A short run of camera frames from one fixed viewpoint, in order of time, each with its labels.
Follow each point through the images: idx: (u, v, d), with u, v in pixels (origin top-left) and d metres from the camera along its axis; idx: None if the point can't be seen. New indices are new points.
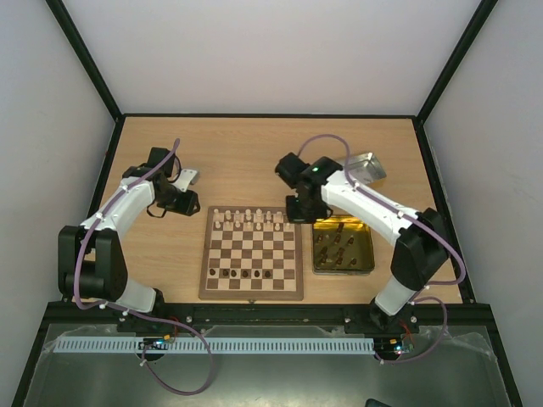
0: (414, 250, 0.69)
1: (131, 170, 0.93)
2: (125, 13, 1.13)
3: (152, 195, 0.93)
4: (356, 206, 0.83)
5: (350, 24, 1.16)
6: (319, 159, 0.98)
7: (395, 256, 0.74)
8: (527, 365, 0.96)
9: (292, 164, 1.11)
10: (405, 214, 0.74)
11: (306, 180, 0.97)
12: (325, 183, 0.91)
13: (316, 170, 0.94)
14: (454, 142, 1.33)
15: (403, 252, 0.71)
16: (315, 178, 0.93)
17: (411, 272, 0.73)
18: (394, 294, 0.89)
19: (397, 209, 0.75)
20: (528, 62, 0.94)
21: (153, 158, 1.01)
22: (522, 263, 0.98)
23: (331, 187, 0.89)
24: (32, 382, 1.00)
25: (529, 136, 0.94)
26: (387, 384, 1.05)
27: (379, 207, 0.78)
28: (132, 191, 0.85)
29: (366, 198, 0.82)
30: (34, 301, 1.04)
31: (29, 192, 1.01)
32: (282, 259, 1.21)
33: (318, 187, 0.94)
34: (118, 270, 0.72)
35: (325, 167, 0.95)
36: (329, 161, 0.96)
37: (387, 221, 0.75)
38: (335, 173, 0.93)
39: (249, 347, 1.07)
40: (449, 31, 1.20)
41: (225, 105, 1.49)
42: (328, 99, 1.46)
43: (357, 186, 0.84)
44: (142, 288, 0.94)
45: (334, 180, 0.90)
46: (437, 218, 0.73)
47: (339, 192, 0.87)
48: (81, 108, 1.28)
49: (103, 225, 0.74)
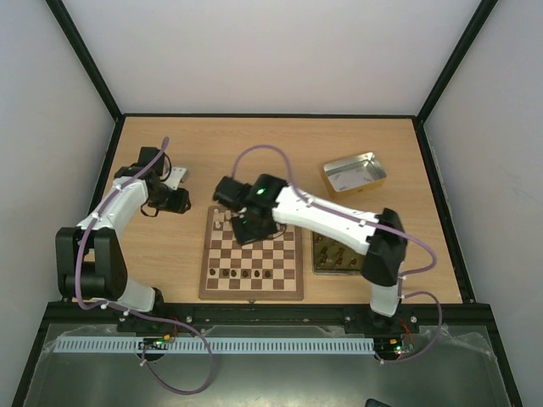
0: (384, 255, 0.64)
1: (122, 170, 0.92)
2: (124, 13, 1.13)
3: (146, 194, 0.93)
4: (315, 224, 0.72)
5: (350, 24, 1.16)
6: (258, 178, 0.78)
7: (366, 264, 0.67)
8: (527, 365, 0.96)
9: (228, 187, 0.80)
10: (366, 219, 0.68)
11: (250, 206, 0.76)
12: (275, 206, 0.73)
13: (262, 192, 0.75)
14: (454, 141, 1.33)
15: (374, 261, 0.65)
16: (262, 202, 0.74)
17: (384, 277, 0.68)
18: (383, 296, 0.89)
19: (359, 219, 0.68)
20: (529, 61, 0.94)
21: (142, 157, 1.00)
22: (523, 263, 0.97)
23: (283, 209, 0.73)
24: (32, 382, 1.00)
25: (529, 136, 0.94)
26: (387, 384, 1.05)
27: (338, 217, 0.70)
28: (125, 190, 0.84)
29: (322, 212, 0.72)
30: (33, 301, 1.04)
31: (29, 192, 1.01)
32: (282, 259, 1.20)
33: (269, 212, 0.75)
34: (119, 268, 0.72)
35: (269, 186, 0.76)
36: (271, 177, 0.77)
37: (349, 231, 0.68)
38: (282, 190, 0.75)
39: (249, 347, 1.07)
40: (449, 31, 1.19)
41: (225, 105, 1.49)
42: (329, 99, 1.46)
43: (311, 200, 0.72)
44: (142, 288, 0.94)
45: (283, 200, 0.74)
46: (394, 216, 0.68)
47: (293, 212, 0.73)
48: (81, 108, 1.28)
49: (99, 225, 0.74)
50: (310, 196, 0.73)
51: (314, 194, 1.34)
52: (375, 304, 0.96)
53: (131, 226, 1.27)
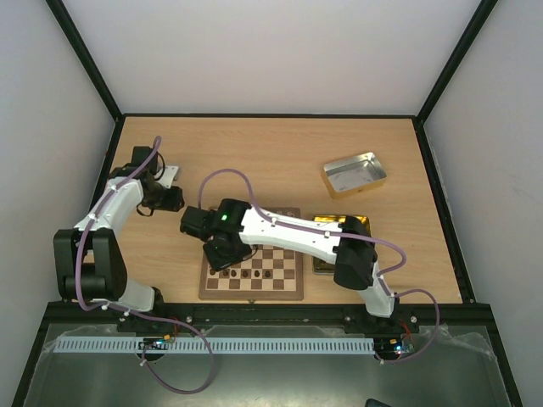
0: (352, 262, 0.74)
1: (116, 170, 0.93)
2: (125, 13, 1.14)
3: (142, 196, 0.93)
4: (282, 240, 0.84)
5: (350, 25, 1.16)
6: (221, 204, 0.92)
7: (341, 273, 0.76)
8: (527, 365, 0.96)
9: (196, 216, 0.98)
10: (330, 231, 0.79)
11: (218, 231, 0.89)
12: (242, 229, 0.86)
13: (226, 218, 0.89)
14: (454, 141, 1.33)
15: (344, 269, 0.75)
16: (227, 226, 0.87)
17: (358, 282, 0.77)
18: (372, 298, 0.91)
19: (323, 231, 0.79)
20: (529, 60, 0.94)
21: (136, 157, 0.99)
22: (522, 262, 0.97)
23: (250, 231, 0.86)
24: (32, 382, 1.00)
25: (529, 136, 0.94)
26: (387, 385, 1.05)
27: (304, 231, 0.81)
28: (121, 191, 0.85)
29: (288, 228, 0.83)
30: (33, 300, 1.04)
31: (29, 192, 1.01)
32: (282, 259, 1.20)
33: (234, 235, 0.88)
34: (118, 268, 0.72)
35: (232, 211, 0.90)
36: (233, 202, 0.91)
37: (316, 243, 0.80)
38: (245, 213, 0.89)
39: (249, 347, 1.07)
40: (449, 31, 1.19)
41: (225, 105, 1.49)
42: (329, 99, 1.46)
43: (275, 220, 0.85)
44: (142, 288, 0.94)
45: (249, 224, 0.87)
46: (357, 224, 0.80)
47: (260, 232, 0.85)
48: (81, 107, 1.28)
49: (97, 225, 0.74)
50: (273, 216, 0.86)
51: (314, 194, 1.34)
52: (370, 308, 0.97)
53: (131, 226, 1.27)
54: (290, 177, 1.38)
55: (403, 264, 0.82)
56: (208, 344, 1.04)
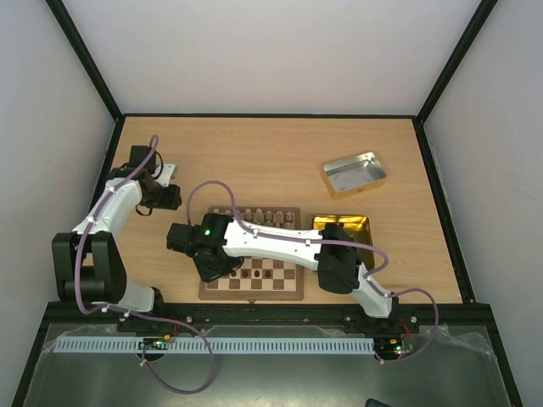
0: (333, 267, 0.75)
1: (115, 170, 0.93)
2: (125, 13, 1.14)
3: (140, 197, 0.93)
4: (265, 250, 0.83)
5: (350, 25, 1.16)
6: (204, 220, 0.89)
7: (325, 279, 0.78)
8: (527, 365, 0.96)
9: (181, 233, 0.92)
10: (311, 239, 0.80)
11: (202, 248, 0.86)
12: (225, 242, 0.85)
13: (209, 233, 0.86)
14: (454, 141, 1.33)
15: (326, 273, 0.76)
16: (212, 242, 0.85)
17: (344, 287, 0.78)
18: (367, 301, 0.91)
19: (304, 238, 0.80)
20: (529, 61, 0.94)
21: (134, 157, 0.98)
22: (522, 262, 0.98)
23: (232, 244, 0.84)
24: (32, 382, 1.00)
25: (529, 136, 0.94)
26: (387, 385, 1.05)
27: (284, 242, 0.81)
28: (120, 192, 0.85)
29: (269, 239, 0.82)
30: (34, 300, 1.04)
31: (29, 192, 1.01)
32: (282, 259, 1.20)
33: (220, 248, 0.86)
34: (118, 270, 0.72)
35: (215, 225, 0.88)
36: (215, 216, 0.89)
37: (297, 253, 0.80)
38: (228, 225, 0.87)
39: (249, 347, 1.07)
40: (449, 31, 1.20)
41: (226, 106, 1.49)
42: (329, 99, 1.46)
43: (256, 231, 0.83)
44: (142, 288, 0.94)
45: (231, 236, 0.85)
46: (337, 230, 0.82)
47: (242, 245, 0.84)
48: (81, 107, 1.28)
49: (96, 228, 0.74)
50: (255, 227, 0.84)
51: (314, 194, 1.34)
52: (368, 310, 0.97)
53: (131, 226, 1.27)
54: (291, 177, 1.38)
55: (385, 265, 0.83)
56: (208, 344, 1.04)
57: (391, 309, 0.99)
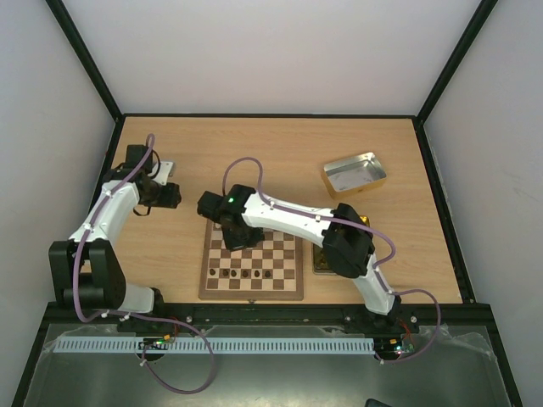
0: (339, 246, 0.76)
1: (113, 170, 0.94)
2: (125, 13, 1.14)
3: (137, 197, 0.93)
4: (277, 222, 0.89)
5: (351, 25, 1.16)
6: (231, 189, 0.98)
7: (331, 256, 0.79)
8: (527, 365, 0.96)
9: (210, 201, 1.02)
10: (321, 216, 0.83)
11: (226, 214, 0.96)
12: (244, 211, 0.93)
13: (232, 201, 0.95)
14: (454, 141, 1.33)
15: (333, 253, 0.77)
16: (234, 209, 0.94)
17: (349, 268, 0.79)
18: (370, 293, 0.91)
19: (314, 215, 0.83)
20: (529, 61, 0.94)
21: (130, 157, 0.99)
22: (522, 263, 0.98)
23: (251, 213, 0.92)
24: (32, 382, 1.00)
25: (529, 136, 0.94)
26: (387, 384, 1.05)
27: (297, 216, 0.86)
28: (117, 196, 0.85)
29: (282, 211, 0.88)
30: (34, 300, 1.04)
31: (29, 192, 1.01)
32: (282, 259, 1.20)
33: (239, 215, 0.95)
34: (117, 276, 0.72)
35: (239, 195, 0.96)
36: (241, 188, 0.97)
37: (307, 228, 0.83)
38: (249, 197, 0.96)
39: (249, 347, 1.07)
40: (449, 31, 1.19)
41: (226, 106, 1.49)
42: (329, 99, 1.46)
43: (273, 203, 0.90)
44: (141, 289, 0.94)
45: (250, 206, 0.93)
46: (350, 211, 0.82)
47: (260, 214, 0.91)
48: (81, 108, 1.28)
49: (92, 236, 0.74)
50: (272, 200, 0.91)
51: (314, 194, 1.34)
52: (369, 304, 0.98)
53: (131, 226, 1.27)
54: (291, 177, 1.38)
55: (393, 253, 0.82)
56: (208, 344, 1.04)
57: (393, 308, 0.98)
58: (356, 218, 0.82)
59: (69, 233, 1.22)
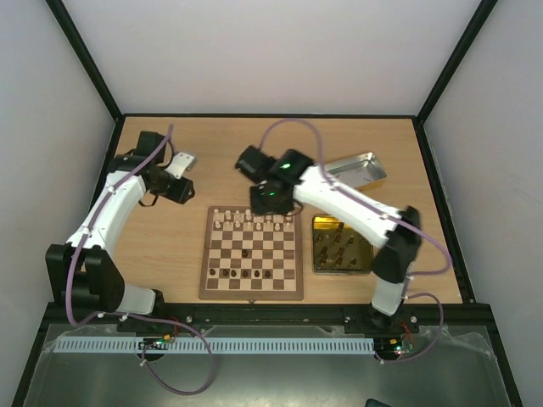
0: (400, 254, 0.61)
1: (123, 154, 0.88)
2: (126, 12, 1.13)
3: (143, 187, 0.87)
4: (334, 208, 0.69)
5: (353, 23, 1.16)
6: (286, 153, 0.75)
7: (380, 256, 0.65)
8: (527, 365, 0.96)
9: (257, 155, 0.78)
10: (390, 214, 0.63)
11: (275, 178, 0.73)
12: (299, 184, 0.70)
13: (288, 168, 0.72)
14: (455, 140, 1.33)
15: (389, 256, 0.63)
16: (286, 177, 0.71)
17: (394, 274, 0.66)
18: (386, 294, 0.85)
19: (382, 211, 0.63)
20: (530, 60, 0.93)
21: (141, 145, 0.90)
22: (523, 263, 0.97)
23: (305, 189, 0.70)
24: (33, 381, 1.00)
25: (531, 136, 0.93)
26: (387, 385, 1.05)
27: (357, 204, 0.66)
28: (120, 192, 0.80)
29: (345, 197, 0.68)
30: (34, 301, 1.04)
31: (29, 192, 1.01)
32: (282, 260, 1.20)
33: (291, 187, 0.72)
34: (113, 281, 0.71)
35: (296, 161, 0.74)
36: (298, 155, 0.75)
37: (367, 222, 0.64)
38: (308, 169, 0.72)
39: (249, 347, 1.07)
40: (449, 30, 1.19)
41: (226, 106, 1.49)
42: (329, 100, 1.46)
43: (338, 184, 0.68)
44: (140, 292, 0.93)
45: (309, 180, 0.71)
46: (417, 216, 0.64)
47: (316, 193, 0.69)
48: (81, 107, 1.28)
49: (90, 241, 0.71)
50: (337, 180, 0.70)
51: None
52: (377, 302, 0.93)
53: (131, 226, 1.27)
54: None
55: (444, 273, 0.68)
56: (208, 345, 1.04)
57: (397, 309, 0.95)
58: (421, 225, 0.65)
59: (68, 233, 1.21)
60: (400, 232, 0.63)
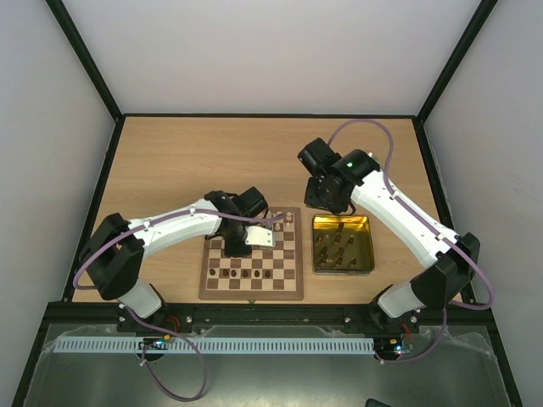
0: (447, 277, 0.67)
1: (224, 192, 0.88)
2: (126, 13, 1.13)
3: (213, 229, 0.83)
4: (390, 216, 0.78)
5: (353, 23, 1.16)
6: (352, 153, 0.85)
7: (425, 277, 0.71)
8: (526, 367, 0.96)
9: (321, 151, 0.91)
10: (445, 236, 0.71)
11: (337, 174, 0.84)
12: (360, 185, 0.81)
13: (351, 166, 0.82)
14: (455, 141, 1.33)
15: (436, 278, 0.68)
16: (347, 174, 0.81)
17: (435, 298, 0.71)
18: (396, 298, 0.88)
19: (438, 231, 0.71)
20: (529, 61, 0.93)
21: (245, 197, 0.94)
22: (523, 264, 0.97)
23: (365, 193, 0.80)
24: (32, 382, 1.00)
25: (531, 136, 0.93)
26: (387, 385, 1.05)
27: (414, 220, 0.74)
28: (197, 215, 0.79)
29: (404, 210, 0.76)
30: (35, 300, 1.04)
31: (30, 191, 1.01)
32: (282, 259, 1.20)
33: (349, 185, 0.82)
34: (128, 276, 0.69)
35: (360, 162, 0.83)
36: (363, 157, 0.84)
37: (422, 239, 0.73)
38: (372, 173, 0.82)
39: (249, 347, 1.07)
40: (449, 31, 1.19)
41: (224, 106, 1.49)
42: (329, 99, 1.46)
43: (396, 193, 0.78)
44: (151, 293, 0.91)
45: (368, 184, 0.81)
46: (475, 243, 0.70)
47: (375, 198, 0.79)
48: (81, 107, 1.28)
49: (142, 233, 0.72)
50: (397, 190, 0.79)
51: None
52: (383, 301, 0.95)
53: None
54: (290, 177, 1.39)
55: (484, 309, 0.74)
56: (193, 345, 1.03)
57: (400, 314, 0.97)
58: (476, 253, 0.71)
59: (68, 232, 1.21)
60: (452, 257, 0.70)
